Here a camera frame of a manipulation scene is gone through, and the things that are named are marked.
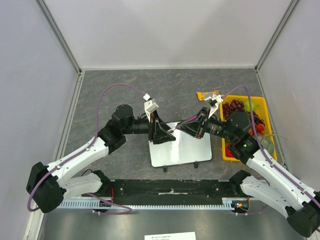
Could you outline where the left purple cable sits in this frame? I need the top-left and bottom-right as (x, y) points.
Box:
(26, 83), (151, 216)

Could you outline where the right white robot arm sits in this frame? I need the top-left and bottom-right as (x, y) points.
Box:
(175, 107), (320, 238)

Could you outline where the white paper label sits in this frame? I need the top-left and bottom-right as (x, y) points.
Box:
(144, 232), (196, 240)

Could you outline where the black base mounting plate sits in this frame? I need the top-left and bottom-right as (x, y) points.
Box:
(94, 179), (248, 206)

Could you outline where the green netted melon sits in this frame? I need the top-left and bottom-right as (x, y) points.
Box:
(258, 135), (275, 155)

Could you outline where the green pear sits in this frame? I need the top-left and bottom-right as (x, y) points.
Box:
(243, 99), (258, 113)

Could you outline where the purple grape bunch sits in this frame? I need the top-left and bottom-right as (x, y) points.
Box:
(222, 99), (245, 120)

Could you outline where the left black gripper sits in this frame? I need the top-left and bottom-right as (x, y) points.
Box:
(122, 110), (176, 144)

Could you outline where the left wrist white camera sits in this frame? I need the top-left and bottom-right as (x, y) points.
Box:
(143, 93), (159, 122)

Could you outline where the white whiteboard black frame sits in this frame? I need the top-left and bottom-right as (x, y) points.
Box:
(149, 130), (212, 168)

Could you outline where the magenta whiteboard marker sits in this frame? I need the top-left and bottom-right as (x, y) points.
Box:
(168, 115), (198, 133)

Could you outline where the yellow plastic fruit tray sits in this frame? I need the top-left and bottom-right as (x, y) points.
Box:
(219, 95), (278, 160)

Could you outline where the yellow candy packet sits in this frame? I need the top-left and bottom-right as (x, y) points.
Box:
(196, 90), (220, 102)

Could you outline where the whiteboard metal wire stand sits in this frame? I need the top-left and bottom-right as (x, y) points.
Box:
(162, 161), (199, 173)

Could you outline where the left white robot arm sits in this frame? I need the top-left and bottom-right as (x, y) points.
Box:
(26, 104), (176, 213)

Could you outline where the red cherries cluster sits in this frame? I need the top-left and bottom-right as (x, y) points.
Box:
(247, 112), (265, 136)

